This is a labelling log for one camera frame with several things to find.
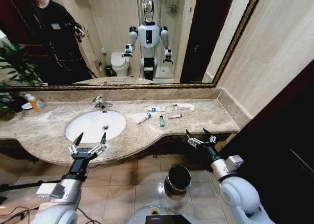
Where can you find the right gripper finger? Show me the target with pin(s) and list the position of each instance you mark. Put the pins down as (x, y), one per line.
(193, 141)
(212, 138)

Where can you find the green potted plant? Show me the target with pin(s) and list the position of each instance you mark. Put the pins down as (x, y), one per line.
(6, 104)

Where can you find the small beige tube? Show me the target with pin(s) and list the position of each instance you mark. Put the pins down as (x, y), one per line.
(174, 116)

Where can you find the white oval sink basin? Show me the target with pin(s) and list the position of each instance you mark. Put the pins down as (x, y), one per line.
(90, 123)

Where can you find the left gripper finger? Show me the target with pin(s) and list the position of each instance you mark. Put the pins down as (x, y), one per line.
(74, 145)
(101, 144)

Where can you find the flat white box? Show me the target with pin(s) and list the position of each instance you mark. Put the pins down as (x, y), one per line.
(184, 107)

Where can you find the white robot front shell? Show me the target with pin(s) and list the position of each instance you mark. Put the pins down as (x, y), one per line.
(138, 216)

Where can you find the gold framed wall mirror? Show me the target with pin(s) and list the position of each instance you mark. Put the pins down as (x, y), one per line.
(110, 25)

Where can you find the orange soap bottle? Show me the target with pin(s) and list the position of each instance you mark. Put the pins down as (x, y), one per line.
(38, 105)

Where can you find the dark wooden door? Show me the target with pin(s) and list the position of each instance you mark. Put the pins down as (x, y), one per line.
(282, 148)

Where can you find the white packet with blue print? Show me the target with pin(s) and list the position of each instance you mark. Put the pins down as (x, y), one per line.
(157, 108)

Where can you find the round metal trash bin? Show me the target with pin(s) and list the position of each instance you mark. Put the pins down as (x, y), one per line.
(171, 184)

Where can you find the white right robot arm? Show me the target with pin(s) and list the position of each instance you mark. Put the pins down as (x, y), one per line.
(236, 194)

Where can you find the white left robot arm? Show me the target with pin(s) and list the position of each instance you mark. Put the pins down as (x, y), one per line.
(57, 213)

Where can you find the white toothpaste tube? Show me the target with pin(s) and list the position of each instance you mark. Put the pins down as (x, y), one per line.
(143, 118)

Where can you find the small white dish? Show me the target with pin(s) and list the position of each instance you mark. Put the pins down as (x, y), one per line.
(26, 106)

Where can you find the chrome faucet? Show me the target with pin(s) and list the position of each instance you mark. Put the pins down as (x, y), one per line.
(99, 102)

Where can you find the small green tube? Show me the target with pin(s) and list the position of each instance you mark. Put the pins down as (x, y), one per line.
(161, 122)

